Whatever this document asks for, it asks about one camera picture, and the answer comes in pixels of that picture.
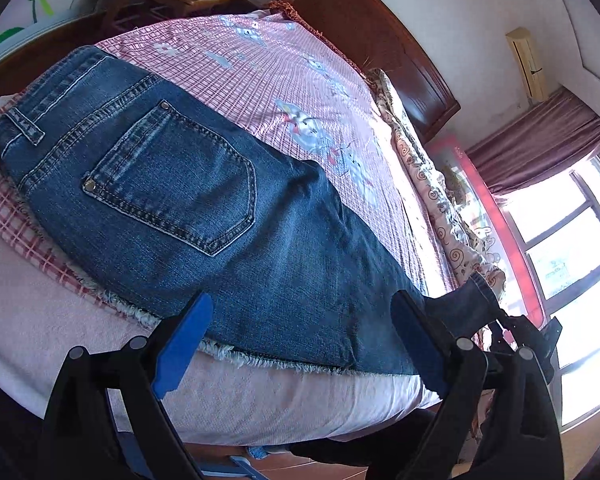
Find pink bed guard rail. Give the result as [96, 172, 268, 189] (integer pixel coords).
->
[426, 136, 546, 327]

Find floral quilt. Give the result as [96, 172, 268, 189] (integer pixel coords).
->
[367, 68, 506, 299]

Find dark wooden headboard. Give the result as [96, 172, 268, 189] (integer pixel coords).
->
[280, 0, 460, 143]

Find wall air conditioner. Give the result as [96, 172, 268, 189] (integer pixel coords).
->
[506, 27, 549, 102]

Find maroon curtain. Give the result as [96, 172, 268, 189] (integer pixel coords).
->
[467, 87, 600, 196]

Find blue denim jeans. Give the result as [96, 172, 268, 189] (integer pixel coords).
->
[0, 47, 498, 375]

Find window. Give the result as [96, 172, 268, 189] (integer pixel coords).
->
[500, 157, 600, 429]

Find pink checked bed sheet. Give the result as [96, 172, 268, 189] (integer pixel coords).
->
[0, 11, 458, 324]

